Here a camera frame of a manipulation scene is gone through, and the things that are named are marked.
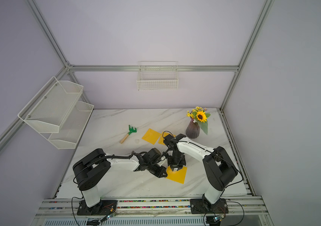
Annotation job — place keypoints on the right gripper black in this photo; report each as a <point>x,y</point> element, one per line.
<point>172,165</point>

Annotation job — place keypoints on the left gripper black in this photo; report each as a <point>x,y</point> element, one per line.
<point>159,174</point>

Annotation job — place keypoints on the yellow envelope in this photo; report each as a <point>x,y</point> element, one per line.
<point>151,136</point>
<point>177,176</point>
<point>163,136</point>

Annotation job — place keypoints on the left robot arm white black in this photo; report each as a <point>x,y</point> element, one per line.
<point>92,168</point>

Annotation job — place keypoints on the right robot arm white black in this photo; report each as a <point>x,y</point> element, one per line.
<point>219,168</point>

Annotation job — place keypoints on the dark purple vase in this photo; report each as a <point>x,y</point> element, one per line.
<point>193,130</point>

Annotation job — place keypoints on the sunflower bouquet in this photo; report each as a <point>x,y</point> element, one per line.
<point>200,116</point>

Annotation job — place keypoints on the lower white mesh shelf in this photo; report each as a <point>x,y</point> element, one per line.
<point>73,128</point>

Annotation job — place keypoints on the white mesh shelf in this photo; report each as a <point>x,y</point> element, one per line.
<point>73,128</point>
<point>52,105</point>

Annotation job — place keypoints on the upper white mesh shelf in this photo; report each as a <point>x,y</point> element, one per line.
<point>52,105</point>

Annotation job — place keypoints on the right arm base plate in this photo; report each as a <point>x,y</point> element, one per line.
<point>202,206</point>

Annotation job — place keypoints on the green toy rake wooden handle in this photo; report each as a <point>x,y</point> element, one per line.
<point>131,130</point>

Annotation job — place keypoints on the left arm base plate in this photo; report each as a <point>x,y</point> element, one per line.
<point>104,207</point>

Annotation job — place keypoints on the white wire wall basket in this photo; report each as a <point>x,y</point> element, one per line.
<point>157,75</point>

